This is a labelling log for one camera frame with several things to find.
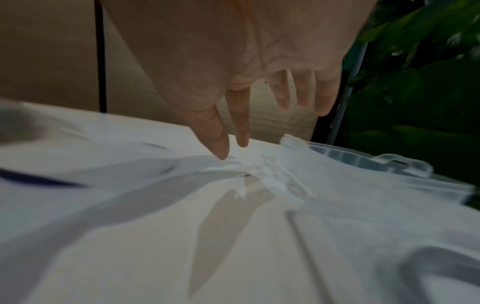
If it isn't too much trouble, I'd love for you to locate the person's right hand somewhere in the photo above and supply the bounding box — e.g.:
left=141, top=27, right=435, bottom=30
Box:
left=100, top=0, right=380, bottom=161

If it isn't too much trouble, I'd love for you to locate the clear plastic wrapper blue edge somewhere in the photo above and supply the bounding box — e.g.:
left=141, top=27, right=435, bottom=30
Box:
left=0, top=99, right=316, bottom=210

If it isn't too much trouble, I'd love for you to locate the green leafy plant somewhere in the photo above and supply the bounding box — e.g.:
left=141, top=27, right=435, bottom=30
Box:
left=339, top=0, right=480, bottom=210

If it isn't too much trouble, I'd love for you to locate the clear plastic box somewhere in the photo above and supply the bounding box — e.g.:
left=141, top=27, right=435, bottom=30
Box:
left=284, top=204, right=480, bottom=304

